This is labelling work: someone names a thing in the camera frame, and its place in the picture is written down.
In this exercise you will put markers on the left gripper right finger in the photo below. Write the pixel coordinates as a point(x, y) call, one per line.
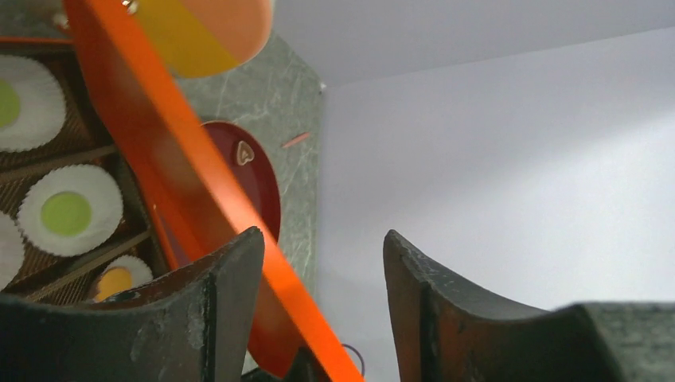
point(447, 328)

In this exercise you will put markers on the white paper cup bottom-right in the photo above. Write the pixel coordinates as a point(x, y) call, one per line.
point(140, 271)

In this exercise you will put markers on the white paper cup middle-right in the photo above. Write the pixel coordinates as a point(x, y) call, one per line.
point(92, 182)

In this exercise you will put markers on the dark red round plate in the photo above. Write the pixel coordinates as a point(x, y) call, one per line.
point(257, 178)

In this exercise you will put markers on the orange box lid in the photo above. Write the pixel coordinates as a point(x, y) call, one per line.
point(182, 172)

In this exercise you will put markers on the orange cookie box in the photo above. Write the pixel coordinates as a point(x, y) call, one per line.
point(83, 140)

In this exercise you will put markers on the green round cookie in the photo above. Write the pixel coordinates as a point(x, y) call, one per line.
point(66, 214)
point(10, 104)

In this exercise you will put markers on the orange pen far right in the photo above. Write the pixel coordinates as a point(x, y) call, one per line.
point(295, 140)

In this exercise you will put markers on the white paper cup top-right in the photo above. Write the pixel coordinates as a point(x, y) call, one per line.
point(43, 107)

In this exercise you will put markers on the orange chip cookie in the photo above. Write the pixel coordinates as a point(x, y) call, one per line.
point(112, 281)

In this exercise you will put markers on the brown heart cookie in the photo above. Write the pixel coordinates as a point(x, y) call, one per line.
point(244, 153)

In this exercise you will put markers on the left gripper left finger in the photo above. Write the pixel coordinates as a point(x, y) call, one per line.
point(192, 324)

